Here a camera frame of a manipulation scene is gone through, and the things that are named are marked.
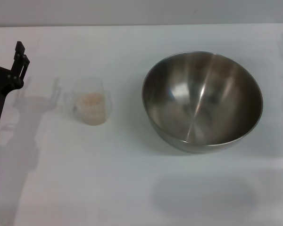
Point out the stainless steel bowl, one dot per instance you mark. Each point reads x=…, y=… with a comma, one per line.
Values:
x=202, y=101

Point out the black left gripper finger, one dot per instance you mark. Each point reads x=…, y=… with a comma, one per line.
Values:
x=19, y=63

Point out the clear plastic measuring cup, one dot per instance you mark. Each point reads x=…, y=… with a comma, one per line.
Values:
x=92, y=103

